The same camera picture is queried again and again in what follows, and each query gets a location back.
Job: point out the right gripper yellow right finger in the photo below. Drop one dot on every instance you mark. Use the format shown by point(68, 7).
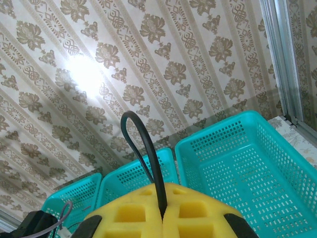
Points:
point(198, 218)

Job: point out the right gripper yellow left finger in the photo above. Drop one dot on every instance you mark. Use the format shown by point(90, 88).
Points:
point(128, 215)

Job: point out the teal plastic basket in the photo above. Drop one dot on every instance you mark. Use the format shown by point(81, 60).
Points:
point(235, 173)
point(79, 193)
point(128, 178)

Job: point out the floral tablecloth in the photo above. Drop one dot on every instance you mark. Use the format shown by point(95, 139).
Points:
point(297, 141)

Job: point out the aluminium frame post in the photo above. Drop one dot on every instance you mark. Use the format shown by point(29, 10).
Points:
point(282, 49)
point(7, 219)

